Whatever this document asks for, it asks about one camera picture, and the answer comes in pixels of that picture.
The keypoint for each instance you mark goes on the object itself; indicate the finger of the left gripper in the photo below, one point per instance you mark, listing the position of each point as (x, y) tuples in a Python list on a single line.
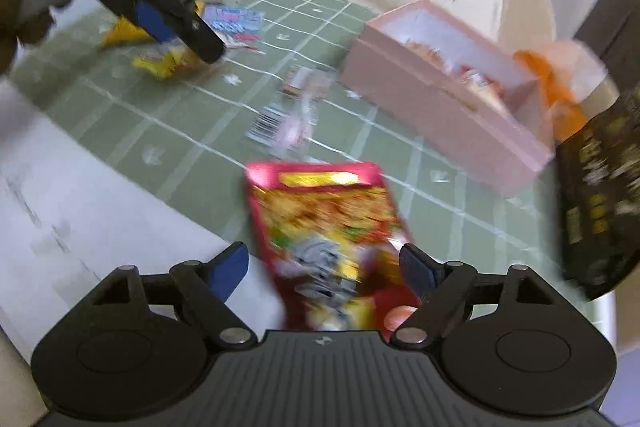
[(191, 30), (153, 23)]

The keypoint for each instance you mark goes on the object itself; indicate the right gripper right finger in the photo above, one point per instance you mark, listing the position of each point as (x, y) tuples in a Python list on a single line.
[(442, 288)]

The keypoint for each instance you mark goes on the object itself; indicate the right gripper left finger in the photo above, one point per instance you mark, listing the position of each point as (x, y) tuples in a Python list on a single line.
[(204, 289)]

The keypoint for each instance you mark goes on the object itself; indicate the blue white snack packet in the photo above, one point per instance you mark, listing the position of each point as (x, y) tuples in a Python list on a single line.
[(236, 27)]

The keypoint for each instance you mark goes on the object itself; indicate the red snack packet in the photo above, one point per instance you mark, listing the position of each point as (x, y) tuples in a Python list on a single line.
[(330, 236)]

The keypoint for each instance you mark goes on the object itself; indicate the clear barcode snack packet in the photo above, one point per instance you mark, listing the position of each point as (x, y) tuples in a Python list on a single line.
[(284, 127)]

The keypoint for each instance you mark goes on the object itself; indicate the yellow snack packet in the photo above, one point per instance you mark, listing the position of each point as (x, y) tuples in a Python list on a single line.
[(168, 62)]

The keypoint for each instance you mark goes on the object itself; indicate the yellow triangular wrapper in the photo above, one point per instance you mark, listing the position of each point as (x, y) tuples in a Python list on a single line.
[(124, 32)]

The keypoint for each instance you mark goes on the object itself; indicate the green grid tablecloth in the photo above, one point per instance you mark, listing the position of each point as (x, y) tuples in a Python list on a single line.
[(186, 139)]

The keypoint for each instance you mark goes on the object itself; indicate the pink cardboard box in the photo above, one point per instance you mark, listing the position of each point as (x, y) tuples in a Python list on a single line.
[(504, 151)]

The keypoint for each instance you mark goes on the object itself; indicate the black plum snack bag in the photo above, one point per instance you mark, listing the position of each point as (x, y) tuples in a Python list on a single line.
[(598, 171)]

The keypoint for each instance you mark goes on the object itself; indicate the orange tissue pack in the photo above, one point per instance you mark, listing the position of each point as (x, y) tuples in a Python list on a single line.
[(567, 73)]

